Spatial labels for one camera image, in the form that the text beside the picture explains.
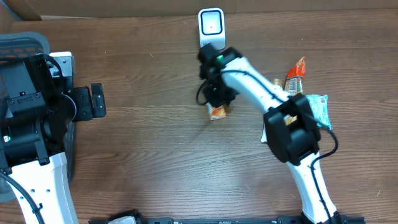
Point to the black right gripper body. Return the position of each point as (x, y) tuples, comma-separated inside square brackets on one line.
[(222, 95)]

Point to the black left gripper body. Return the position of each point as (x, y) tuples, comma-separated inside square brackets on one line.
[(97, 99)]

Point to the small orange tissue packet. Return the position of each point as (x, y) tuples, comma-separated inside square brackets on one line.
[(215, 113)]

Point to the red spaghetti packet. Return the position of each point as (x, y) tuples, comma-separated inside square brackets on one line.
[(295, 76)]

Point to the white tube gold cap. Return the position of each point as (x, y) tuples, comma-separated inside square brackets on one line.
[(272, 102)]

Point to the teal wet wipes packet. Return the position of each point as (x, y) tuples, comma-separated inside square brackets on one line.
[(319, 106)]

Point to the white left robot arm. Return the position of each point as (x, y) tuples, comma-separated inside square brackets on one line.
[(43, 191)]

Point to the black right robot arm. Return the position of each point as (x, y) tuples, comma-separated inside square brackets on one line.
[(292, 133)]

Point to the white barcode scanner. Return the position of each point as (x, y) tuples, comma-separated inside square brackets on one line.
[(212, 28)]

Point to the grey plastic shopping basket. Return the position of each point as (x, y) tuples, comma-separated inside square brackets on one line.
[(32, 43)]

